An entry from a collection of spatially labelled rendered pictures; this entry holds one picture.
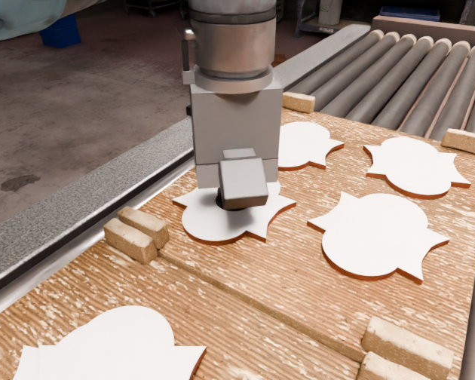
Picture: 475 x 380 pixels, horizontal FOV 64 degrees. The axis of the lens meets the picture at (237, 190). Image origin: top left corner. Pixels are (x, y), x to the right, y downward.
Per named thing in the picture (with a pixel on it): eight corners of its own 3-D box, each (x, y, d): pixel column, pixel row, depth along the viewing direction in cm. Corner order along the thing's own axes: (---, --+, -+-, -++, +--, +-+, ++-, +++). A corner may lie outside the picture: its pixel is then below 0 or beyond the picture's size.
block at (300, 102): (280, 108, 69) (280, 93, 67) (284, 104, 70) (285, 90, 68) (310, 114, 66) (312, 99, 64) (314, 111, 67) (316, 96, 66)
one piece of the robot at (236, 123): (183, 72, 27) (197, 240, 37) (304, 65, 28) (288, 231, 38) (178, 31, 37) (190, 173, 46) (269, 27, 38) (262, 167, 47)
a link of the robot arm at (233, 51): (286, 23, 31) (184, 27, 30) (282, 79, 33) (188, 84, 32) (265, 5, 37) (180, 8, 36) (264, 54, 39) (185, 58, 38)
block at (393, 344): (358, 350, 30) (365, 329, 29) (365, 332, 32) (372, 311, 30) (440, 390, 28) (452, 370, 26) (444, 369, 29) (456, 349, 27)
